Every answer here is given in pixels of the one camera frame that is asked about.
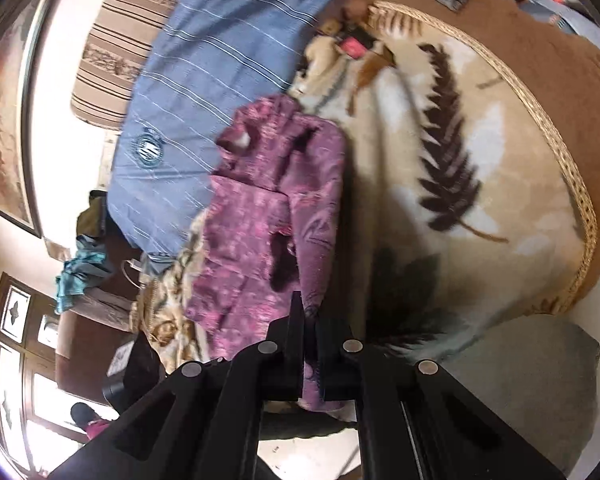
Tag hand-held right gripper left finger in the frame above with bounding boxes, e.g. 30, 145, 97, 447
47, 291, 304, 480

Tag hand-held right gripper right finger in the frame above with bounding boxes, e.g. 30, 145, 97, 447
316, 317, 567, 480

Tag purple floral cloth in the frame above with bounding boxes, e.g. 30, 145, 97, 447
185, 94, 362, 422

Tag black bag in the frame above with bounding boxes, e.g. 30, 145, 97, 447
102, 332, 169, 407

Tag beige leaf print blanket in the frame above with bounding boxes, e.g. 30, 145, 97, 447
130, 0, 600, 423

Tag dark wooden furniture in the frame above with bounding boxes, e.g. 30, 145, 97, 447
55, 240, 148, 397

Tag teal cloth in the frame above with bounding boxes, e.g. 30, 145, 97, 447
55, 235, 114, 316

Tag olive cloth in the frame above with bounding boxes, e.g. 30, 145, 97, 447
77, 189, 112, 239

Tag red label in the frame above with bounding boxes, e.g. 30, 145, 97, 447
337, 32, 374, 59

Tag brown striped cushion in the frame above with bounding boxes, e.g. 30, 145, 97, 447
70, 0, 203, 132

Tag wooden window frame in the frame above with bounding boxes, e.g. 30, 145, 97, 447
0, 272, 121, 476

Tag framed wall picture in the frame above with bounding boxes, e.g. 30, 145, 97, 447
0, 0, 61, 239

